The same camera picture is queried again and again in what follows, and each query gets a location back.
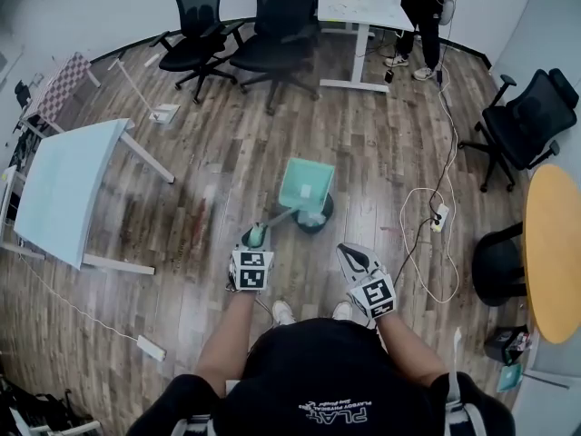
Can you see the yellow round table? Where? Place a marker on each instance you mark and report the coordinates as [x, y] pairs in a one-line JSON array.
[[556, 252]]

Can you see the teal flat packet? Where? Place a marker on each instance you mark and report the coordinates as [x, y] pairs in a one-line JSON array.
[[509, 378]]

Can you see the black office chair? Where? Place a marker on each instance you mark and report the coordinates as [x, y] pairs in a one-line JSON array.
[[22, 93], [531, 125], [195, 12], [281, 16]]

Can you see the black storage box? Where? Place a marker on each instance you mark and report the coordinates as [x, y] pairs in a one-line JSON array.
[[501, 345]]

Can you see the person's left shoe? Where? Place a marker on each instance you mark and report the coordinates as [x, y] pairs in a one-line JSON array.
[[283, 312]]

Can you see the green dustpan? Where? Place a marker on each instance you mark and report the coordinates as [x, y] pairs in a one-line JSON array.
[[304, 175]]

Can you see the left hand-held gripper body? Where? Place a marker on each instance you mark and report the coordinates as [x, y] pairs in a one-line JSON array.
[[252, 275]]

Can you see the white paper scraps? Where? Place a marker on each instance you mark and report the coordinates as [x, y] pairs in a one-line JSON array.
[[314, 219]]

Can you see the black round stool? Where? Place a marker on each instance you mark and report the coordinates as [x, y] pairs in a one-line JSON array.
[[497, 270]]

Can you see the small white bar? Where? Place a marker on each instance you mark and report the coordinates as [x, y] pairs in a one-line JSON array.
[[152, 59]]

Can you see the black wire waste bin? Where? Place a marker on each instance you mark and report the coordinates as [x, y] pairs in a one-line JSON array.
[[311, 230]]

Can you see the black inline adapter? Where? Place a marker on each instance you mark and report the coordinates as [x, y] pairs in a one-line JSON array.
[[440, 76]]

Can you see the black metal rack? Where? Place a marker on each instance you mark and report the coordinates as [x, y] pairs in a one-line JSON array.
[[32, 407]]

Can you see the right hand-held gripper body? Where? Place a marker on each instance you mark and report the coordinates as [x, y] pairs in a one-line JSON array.
[[374, 295]]

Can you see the white power strip with plugs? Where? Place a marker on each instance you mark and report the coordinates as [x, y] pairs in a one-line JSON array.
[[439, 217]]

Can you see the person's right forearm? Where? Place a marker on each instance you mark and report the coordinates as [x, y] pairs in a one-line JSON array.
[[408, 348]]

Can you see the person's left forearm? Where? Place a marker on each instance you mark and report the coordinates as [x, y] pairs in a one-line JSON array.
[[222, 339]]

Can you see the white desk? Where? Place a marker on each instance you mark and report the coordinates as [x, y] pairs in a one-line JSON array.
[[372, 12]]

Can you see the white metal rack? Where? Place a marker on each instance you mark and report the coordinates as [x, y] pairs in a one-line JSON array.
[[9, 189]]

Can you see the checkered table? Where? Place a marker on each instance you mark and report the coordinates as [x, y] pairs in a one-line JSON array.
[[86, 425], [63, 84]]

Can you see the light blue table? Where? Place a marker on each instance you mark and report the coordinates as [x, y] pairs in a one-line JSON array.
[[68, 184]]

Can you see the flat white power strip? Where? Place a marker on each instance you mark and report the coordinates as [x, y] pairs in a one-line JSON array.
[[151, 348]]

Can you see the person's black shirt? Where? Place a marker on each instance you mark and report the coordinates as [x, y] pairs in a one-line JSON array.
[[327, 370]]

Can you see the black power adapter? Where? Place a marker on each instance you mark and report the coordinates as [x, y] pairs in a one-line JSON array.
[[389, 76]]

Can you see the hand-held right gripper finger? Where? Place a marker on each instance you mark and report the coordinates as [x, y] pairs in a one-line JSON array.
[[374, 264], [346, 270]]

